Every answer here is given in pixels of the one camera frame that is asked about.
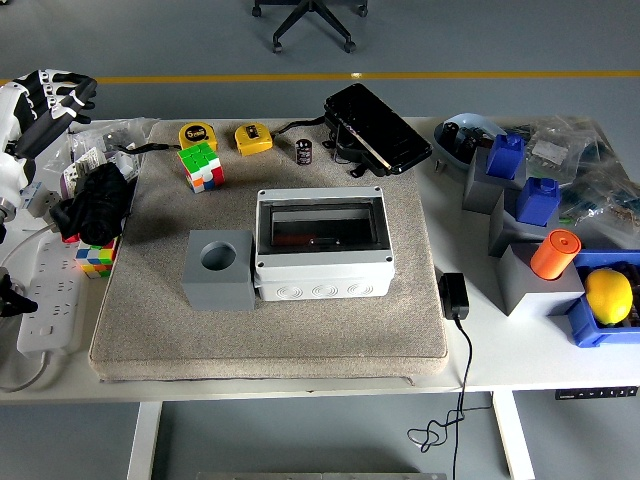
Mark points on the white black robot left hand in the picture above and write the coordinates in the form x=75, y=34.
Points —
x=45, y=105

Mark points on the transparent hinged box lid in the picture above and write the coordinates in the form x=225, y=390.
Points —
x=266, y=225

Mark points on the orange cylinder battery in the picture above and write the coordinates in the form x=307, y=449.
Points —
x=552, y=255
x=295, y=239

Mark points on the grey plastic junction box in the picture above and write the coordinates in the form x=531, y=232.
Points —
x=325, y=286

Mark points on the clear bags of small parts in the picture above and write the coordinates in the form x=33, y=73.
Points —
x=107, y=137

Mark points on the black cloth bundle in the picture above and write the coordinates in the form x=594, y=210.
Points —
x=100, y=205

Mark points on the yellow tape measure 5m print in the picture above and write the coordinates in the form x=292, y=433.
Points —
x=197, y=135

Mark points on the rubik's cube multicolour face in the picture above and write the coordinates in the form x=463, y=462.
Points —
x=97, y=257

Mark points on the rubik's cube green face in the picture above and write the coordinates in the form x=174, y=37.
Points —
x=200, y=165

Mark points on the white power strip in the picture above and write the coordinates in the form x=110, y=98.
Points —
x=50, y=310

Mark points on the yellow tape measure black label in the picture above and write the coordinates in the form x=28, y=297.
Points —
x=253, y=140

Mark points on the grey block holder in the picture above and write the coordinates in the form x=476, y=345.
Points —
x=504, y=235
x=530, y=295
x=220, y=293
x=479, y=195

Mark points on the black capacitor white print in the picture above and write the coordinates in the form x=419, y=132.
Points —
x=303, y=151

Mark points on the black office chair base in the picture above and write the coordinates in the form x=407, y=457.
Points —
x=311, y=17

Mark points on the black open case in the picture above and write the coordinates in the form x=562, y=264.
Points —
x=385, y=130

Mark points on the grey-brown fabric mat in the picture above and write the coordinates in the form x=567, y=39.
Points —
x=300, y=340

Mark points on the white table leg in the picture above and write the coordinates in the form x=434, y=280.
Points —
x=145, y=440
x=515, y=440

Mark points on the light blue bowl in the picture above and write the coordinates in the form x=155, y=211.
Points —
x=475, y=121

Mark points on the black power adapter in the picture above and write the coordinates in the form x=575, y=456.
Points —
x=453, y=295

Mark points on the blue plastic block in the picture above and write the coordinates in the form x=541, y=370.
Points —
x=537, y=202
x=505, y=157

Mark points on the clear bags of components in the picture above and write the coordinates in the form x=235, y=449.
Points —
x=595, y=165

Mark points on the blue storage bin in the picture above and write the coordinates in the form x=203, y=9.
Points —
x=585, y=326

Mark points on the yellow lemon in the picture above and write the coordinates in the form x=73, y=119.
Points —
x=609, y=297

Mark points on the black table control panel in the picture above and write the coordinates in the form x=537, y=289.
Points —
x=595, y=393

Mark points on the white circuit breaker blue switch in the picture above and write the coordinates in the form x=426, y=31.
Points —
x=46, y=202

